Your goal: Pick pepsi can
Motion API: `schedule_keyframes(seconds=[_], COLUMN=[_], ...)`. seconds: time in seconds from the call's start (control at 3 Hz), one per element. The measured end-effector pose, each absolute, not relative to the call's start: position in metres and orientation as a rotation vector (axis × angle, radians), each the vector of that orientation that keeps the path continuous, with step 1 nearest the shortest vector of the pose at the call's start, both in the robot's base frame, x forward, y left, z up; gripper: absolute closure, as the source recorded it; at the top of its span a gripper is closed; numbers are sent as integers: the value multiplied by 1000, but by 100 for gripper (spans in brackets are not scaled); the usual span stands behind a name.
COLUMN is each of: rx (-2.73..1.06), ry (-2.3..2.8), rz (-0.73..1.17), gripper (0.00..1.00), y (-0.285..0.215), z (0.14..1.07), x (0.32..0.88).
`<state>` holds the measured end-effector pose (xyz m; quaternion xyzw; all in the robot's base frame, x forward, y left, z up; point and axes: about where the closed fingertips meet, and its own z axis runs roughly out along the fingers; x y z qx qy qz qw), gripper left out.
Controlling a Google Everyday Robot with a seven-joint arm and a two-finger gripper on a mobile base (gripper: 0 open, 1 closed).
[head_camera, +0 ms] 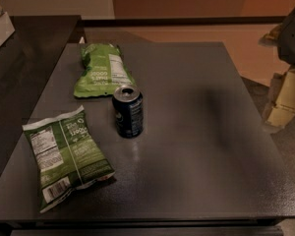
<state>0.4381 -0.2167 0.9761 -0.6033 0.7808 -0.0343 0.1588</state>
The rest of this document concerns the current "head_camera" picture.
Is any dark blue pepsi can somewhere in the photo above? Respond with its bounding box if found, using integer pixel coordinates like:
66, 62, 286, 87
112, 85, 144, 139

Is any green chip bag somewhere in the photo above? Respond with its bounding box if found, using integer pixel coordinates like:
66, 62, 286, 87
74, 43, 135, 98
23, 105, 115, 213

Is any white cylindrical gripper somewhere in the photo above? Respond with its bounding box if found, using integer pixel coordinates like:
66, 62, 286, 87
259, 8, 295, 128

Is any green chip bag near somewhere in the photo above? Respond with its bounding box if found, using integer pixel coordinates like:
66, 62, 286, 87
23, 105, 115, 213

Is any green chip bag far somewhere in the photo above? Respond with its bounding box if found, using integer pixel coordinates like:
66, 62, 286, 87
74, 43, 135, 98

